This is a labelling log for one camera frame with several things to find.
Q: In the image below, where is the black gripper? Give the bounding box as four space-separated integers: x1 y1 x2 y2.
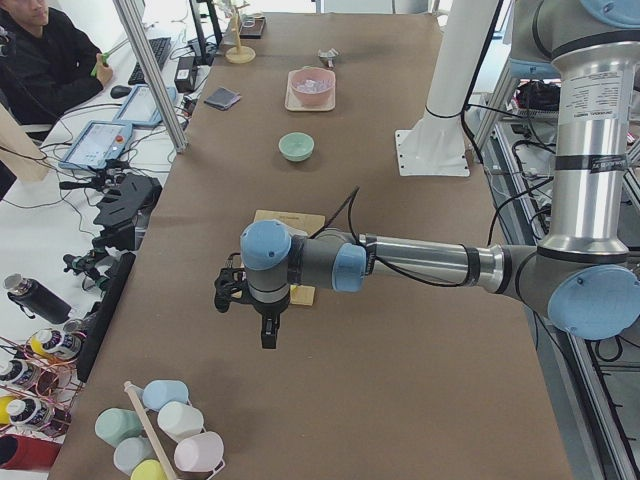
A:
255 302 285 349

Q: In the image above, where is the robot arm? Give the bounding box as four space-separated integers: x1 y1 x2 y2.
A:
240 1 639 348

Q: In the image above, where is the mint green bowl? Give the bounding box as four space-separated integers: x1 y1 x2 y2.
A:
278 132 315 162

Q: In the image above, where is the pile of ice cubes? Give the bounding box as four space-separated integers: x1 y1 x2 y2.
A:
294 78 333 95

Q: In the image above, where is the pink bowl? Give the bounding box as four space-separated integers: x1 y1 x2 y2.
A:
290 67 336 107

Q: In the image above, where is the metal ice scoop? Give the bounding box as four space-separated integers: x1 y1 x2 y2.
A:
318 48 340 69

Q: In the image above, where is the bamboo cutting board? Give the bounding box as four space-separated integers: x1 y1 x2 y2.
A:
253 210 326 307

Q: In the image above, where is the white plastic cup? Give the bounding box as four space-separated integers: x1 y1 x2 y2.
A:
157 401 204 442

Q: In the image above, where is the blue plastic cup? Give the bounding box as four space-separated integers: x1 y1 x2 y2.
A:
142 379 189 412

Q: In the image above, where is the pink plastic cup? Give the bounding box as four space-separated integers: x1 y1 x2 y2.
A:
174 432 225 472

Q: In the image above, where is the wooden cup rack rod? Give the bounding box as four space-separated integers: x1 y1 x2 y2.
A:
123 380 178 480

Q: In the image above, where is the black bar on table edge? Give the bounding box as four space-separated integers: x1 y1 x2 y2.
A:
76 253 136 383

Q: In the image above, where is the grey plastic cup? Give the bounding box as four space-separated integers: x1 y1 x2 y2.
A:
113 436 156 475

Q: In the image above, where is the green plastic cup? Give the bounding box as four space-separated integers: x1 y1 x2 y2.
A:
94 408 143 448

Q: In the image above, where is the black gripper tool stand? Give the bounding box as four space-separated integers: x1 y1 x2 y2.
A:
92 173 162 251

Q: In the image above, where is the yellow plastic cup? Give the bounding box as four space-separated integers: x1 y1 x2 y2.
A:
130 459 167 480

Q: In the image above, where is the yellow sauce bottle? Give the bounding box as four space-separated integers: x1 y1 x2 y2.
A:
32 329 83 361

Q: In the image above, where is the beige serving tray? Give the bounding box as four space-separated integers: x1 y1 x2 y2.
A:
284 70 336 112

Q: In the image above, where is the grey folded cloth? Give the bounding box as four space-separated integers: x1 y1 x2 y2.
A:
204 87 241 111

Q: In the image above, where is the black water bottle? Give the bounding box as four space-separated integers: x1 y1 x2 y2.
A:
3 273 72 325

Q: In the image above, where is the blue teach pendant near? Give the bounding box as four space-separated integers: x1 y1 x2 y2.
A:
58 120 133 171

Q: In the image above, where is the blue teach pendant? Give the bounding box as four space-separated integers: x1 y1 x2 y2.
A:
113 84 162 127
58 120 133 171

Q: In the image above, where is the blue teach pendant far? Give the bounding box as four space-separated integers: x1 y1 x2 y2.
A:
113 84 162 127

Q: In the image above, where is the black power box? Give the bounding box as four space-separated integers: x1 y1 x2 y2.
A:
174 56 198 93

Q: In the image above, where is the wooden cup stand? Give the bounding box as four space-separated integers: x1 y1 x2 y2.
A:
224 0 256 64

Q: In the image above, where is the black computer mouse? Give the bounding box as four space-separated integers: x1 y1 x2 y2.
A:
110 85 131 99

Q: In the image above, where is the dark wooden tray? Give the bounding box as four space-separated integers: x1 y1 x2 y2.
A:
240 16 266 39

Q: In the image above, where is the black keyboard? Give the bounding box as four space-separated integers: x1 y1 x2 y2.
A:
127 37 173 86

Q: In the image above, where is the seated person in black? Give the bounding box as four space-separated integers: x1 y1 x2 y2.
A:
1 1 113 125

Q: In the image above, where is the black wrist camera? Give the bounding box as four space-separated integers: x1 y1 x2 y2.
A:
213 252 251 313

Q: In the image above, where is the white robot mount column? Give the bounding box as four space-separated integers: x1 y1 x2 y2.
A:
395 0 502 177

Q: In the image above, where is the aluminium frame post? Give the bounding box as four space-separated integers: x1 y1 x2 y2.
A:
113 0 188 154

